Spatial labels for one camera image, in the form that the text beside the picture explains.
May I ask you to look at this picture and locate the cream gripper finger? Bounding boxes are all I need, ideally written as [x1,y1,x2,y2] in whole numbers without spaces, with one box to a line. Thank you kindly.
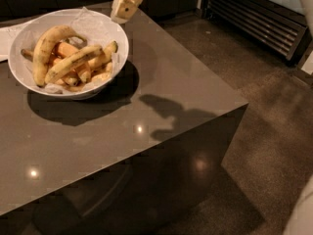
[111,0,143,24]

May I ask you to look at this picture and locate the long yellow banana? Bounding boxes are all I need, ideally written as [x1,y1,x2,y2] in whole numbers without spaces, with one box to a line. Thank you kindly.
[45,44,103,84]

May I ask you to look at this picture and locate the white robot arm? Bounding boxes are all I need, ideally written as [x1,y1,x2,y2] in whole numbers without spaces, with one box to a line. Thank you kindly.
[108,20,313,235]

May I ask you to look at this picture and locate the white bowl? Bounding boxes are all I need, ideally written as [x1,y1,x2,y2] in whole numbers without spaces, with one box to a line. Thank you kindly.
[8,8,129,100]

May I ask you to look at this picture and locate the yellow banana right side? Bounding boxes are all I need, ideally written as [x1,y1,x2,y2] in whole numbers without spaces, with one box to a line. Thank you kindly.
[88,41,118,71]

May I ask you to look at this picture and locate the small banana pieces in bowl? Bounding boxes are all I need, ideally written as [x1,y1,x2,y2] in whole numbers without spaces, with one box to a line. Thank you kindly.
[48,59,112,92]

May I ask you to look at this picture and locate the orange banana under pile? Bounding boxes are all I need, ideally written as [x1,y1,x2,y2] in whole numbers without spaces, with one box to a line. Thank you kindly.
[54,42,78,58]

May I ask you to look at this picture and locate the large curved yellow banana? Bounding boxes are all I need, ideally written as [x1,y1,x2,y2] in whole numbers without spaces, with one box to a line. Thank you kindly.
[32,24,86,87]

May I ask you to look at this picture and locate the white paper napkin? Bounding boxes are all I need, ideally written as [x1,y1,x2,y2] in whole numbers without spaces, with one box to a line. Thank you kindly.
[0,20,32,62]

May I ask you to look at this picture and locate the black appliance with vent grille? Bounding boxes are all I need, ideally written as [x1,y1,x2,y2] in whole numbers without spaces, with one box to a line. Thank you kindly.
[207,0,312,65]

